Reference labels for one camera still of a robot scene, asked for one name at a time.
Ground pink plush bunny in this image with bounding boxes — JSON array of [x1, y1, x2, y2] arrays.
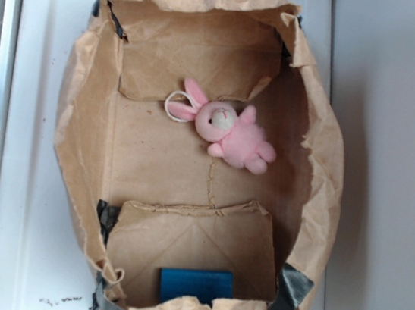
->
[[164, 78, 276, 175]]

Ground brown paper bag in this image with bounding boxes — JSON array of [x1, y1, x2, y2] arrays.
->
[[54, 0, 344, 310]]

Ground blue block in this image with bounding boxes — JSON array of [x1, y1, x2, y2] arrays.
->
[[159, 268, 234, 305]]

